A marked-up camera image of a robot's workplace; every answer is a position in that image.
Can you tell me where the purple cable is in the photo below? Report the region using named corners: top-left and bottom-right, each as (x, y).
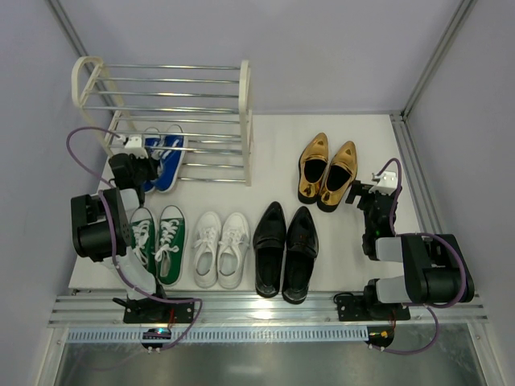
top-left (369, 158), bottom-right (470, 355)
top-left (66, 126), bottom-right (203, 355)

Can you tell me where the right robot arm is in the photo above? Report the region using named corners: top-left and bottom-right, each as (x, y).
top-left (341, 181), bottom-right (475, 320)

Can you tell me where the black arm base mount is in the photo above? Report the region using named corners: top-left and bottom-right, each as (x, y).
top-left (113, 298), bottom-right (195, 324)

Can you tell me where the white sneaker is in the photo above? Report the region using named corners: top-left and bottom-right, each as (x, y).
top-left (217, 212), bottom-right (250, 290)
top-left (192, 211), bottom-right (221, 289)

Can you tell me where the cream metal shoe rack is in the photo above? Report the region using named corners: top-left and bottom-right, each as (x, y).
top-left (71, 56), bottom-right (253, 186)

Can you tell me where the right gold shoe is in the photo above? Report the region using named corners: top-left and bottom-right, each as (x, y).
top-left (317, 141), bottom-right (358, 212)

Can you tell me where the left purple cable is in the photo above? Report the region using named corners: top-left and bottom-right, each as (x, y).
top-left (66, 126), bottom-right (203, 355)

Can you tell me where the blue canvas sneaker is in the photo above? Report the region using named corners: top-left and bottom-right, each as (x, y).
top-left (143, 126), bottom-right (168, 193)
top-left (153, 124), bottom-right (187, 193)

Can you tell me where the green canvas sneaker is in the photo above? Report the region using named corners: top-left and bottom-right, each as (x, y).
top-left (130, 207), bottom-right (156, 276)
top-left (154, 205), bottom-right (187, 286)

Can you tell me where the left gold shoe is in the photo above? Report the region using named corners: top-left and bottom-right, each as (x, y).
top-left (298, 133), bottom-right (329, 204)

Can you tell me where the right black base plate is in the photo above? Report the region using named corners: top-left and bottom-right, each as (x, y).
top-left (333, 292), bottom-right (410, 322)

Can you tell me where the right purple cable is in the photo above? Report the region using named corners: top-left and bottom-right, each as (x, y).
top-left (369, 158), bottom-right (470, 355)

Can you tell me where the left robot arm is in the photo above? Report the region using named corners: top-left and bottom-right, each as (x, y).
top-left (71, 154), bottom-right (165, 316)

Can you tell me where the aluminium rail frame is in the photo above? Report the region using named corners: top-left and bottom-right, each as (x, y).
top-left (46, 114), bottom-right (490, 331)

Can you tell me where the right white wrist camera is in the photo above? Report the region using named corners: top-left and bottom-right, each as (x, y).
top-left (369, 170), bottom-right (398, 195)

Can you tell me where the gold shoe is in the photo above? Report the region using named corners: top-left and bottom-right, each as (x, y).
top-left (298, 133), bottom-right (329, 204)
top-left (317, 141), bottom-right (358, 212)

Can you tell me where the slotted grey cable duct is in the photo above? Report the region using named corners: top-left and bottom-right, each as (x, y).
top-left (66, 325), bottom-right (368, 344)

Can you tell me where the black loafer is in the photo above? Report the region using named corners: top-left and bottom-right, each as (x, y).
top-left (253, 201), bottom-right (286, 298)
top-left (282, 206), bottom-right (319, 305)

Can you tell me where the right small controller board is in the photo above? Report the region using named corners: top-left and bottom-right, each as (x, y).
top-left (365, 326), bottom-right (395, 349)

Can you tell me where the small controller board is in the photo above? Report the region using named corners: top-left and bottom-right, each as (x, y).
top-left (141, 327), bottom-right (171, 353)
top-left (365, 326), bottom-right (395, 349)

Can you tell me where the left small controller board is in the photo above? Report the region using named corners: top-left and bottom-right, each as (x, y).
top-left (141, 327), bottom-right (171, 353)

